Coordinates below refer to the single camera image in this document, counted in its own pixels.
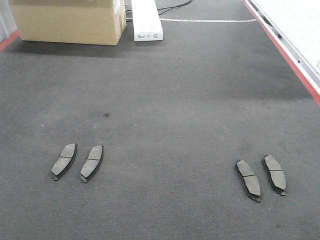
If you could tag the brake pad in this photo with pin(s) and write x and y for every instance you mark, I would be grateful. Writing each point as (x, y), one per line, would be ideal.
(92, 163)
(64, 162)
(275, 174)
(249, 180)

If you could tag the long white box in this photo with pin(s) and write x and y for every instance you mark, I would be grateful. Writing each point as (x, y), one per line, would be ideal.
(147, 25)

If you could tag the white machine panel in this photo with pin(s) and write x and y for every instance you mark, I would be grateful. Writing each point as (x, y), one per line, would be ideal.
(298, 23)

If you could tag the dark conveyor belt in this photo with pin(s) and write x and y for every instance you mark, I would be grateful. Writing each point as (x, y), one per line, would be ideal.
(168, 173)

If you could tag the brown cardboard box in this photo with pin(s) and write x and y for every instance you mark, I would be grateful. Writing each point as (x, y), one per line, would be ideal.
(93, 22)

